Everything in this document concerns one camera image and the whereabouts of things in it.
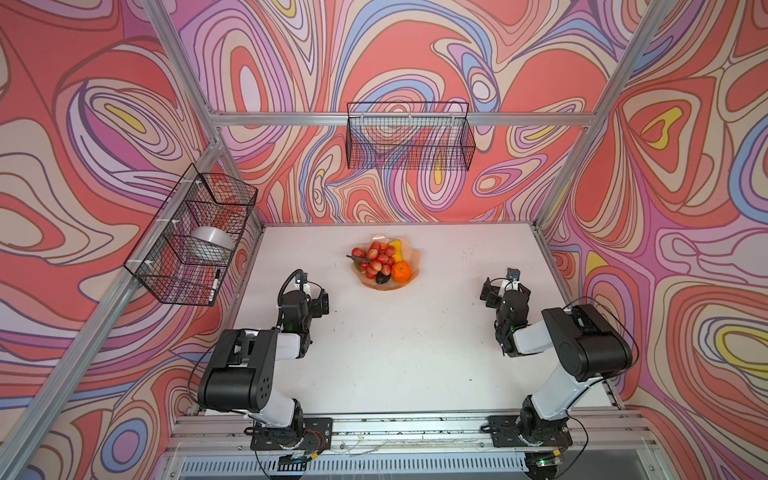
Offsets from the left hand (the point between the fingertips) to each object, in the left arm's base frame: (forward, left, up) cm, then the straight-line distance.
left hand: (311, 289), depth 94 cm
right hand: (+1, -62, 0) cm, 62 cm away
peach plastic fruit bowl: (+15, -33, -1) cm, 36 cm away
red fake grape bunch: (+8, -21, +5) cm, 24 cm away
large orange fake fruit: (+5, -29, +2) cm, 29 cm away
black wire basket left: (-4, +27, +24) cm, 36 cm away
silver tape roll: (-2, +19, +26) cm, 33 cm away
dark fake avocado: (+5, -22, -1) cm, 23 cm away
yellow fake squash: (+14, -28, -1) cm, 32 cm away
